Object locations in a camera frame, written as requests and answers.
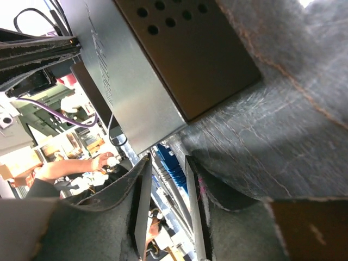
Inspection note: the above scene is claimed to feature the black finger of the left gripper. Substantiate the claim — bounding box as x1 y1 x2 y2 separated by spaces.
1 28 80 91

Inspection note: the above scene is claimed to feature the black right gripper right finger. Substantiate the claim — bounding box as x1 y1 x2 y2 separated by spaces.
185 156 347 260

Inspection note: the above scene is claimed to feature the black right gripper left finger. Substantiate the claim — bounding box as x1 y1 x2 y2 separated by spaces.
1 154 152 260

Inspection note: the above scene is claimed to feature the black network switch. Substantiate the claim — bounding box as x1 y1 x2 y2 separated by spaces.
61 1 261 154

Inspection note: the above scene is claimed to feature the person's forearm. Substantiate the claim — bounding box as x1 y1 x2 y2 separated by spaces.
26 152 114 198

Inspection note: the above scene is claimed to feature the black power cord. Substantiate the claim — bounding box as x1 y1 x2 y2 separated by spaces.
13 0 74 38

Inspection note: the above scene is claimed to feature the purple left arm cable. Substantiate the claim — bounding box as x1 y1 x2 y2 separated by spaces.
16 96 98 128

